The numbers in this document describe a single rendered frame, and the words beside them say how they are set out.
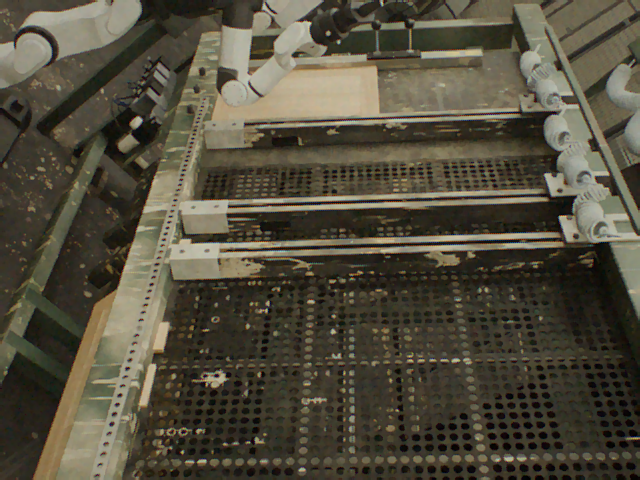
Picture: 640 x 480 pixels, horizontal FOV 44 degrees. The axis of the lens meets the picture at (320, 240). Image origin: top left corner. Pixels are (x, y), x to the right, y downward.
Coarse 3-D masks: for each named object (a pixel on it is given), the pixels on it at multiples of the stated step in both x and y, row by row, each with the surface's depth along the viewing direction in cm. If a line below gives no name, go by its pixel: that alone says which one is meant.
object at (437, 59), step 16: (256, 64) 293; (304, 64) 291; (320, 64) 291; (336, 64) 291; (352, 64) 291; (368, 64) 290; (384, 64) 290; (400, 64) 290; (416, 64) 290; (432, 64) 290; (448, 64) 290; (464, 64) 289; (480, 64) 289
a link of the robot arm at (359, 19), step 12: (324, 12) 220; (336, 12) 215; (348, 12) 211; (360, 12) 216; (324, 24) 218; (336, 24) 218; (348, 24) 215; (360, 24) 219; (324, 36) 220; (336, 36) 219
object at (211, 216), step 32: (448, 192) 218; (480, 192) 217; (512, 192) 216; (544, 192) 215; (576, 192) 208; (608, 192) 207; (192, 224) 220; (224, 224) 220; (256, 224) 220; (288, 224) 219; (320, 224) 219; (352, 224) 219; (384, 224) 218; (416, 224) 218; (448, 224) 218
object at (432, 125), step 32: (224, 128) 252; (256, 128) 251; (288, 128) 251; (320, 128) 251; (352, 128) 250; (384, 128) 250; (416, 128) 250; (448, 128) 249; (480, 128) 249; (512, 128) 249
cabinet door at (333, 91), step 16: (288, 80) 287; (304, 80) 286; (320, 80) 285; (336, 80) 284; (352, 80) 284; (368, 80) 282; (272, 96) 278; (288, 96) 278; (304, 96) 277; (320, 96) 276; (336, 96) 275; (352, 96) 275; (368, 96) 273; (224, 112) 271; (240, 112) 271; (256, 112) 270; (272, 112) 270; (288, 112) 269; (304, 112) 268; (320, 112) 267; (336, 112) 267; (352, 112) 266; (368, 112) 265
